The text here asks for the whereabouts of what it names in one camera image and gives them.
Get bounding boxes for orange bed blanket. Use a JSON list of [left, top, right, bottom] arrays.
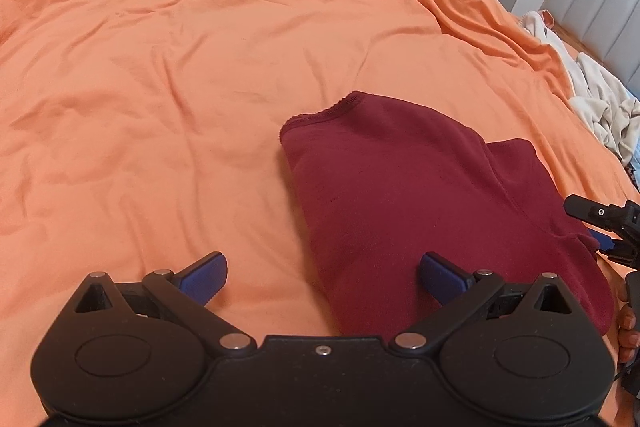
[[0, 0, 640, 427]]

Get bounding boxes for white crumpled cloth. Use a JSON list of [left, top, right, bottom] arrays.
[[517, 9, 640, 168]]

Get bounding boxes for wooden headboard with grey panels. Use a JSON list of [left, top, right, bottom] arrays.
[[540, 0, 640, 105]]

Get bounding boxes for dark red sweater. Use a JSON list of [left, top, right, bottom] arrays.
[[279, 90, 616, 338]]

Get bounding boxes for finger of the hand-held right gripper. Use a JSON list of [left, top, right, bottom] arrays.
[[587, 228, 640, 269], [563, 194, 640, 235]]

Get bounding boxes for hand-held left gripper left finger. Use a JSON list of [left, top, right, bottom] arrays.
[[67, 251, 257, 356]]

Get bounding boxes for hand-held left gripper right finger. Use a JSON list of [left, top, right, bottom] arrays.
[[389, 251, 587, 356]]

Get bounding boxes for person's right hand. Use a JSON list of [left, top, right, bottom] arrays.
[[615, 281, 640, 364]]

